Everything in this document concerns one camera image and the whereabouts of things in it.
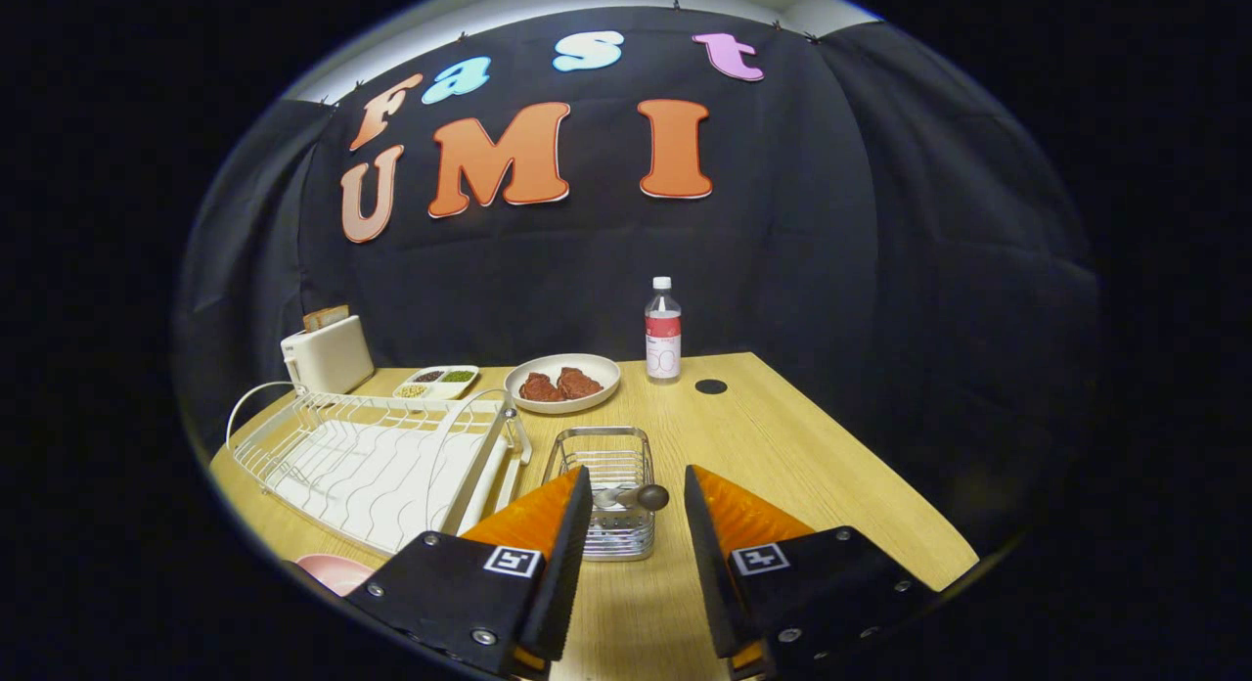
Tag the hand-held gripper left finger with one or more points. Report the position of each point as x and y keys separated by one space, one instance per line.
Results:
x=567 y=564

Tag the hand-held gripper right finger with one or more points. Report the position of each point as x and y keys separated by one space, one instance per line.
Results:
x=709 y=564

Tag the metal spoon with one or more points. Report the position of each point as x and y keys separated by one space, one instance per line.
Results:
x=650 y=497

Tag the pink plate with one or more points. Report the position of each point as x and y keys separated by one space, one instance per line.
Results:
x=337 y=570

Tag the white plate with meat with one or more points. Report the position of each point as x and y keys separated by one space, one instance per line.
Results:
x=587 y=361

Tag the white divided dish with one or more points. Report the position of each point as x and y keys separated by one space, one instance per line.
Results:
x=450 y=388

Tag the red meat piece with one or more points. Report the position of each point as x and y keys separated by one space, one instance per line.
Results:
x=540 y=387
x=579 y=383

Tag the pile of green beans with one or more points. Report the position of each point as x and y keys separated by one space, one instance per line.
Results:
x=459 y=376

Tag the clear bottle red label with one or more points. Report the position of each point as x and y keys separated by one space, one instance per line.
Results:
x=663 y=339

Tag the pile of yellow beans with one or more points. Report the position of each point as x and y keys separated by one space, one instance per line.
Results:
x=413 y=391

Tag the pile of brown beans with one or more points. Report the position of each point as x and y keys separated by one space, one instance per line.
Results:
x=428 y=376

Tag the black backdrop cloth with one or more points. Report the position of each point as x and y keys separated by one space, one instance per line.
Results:
x=782 y=270

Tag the white toaster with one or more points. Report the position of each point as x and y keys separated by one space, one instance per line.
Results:
x=328 y=358

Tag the brown toast slice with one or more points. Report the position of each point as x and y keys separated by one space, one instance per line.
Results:
x=326 y=318

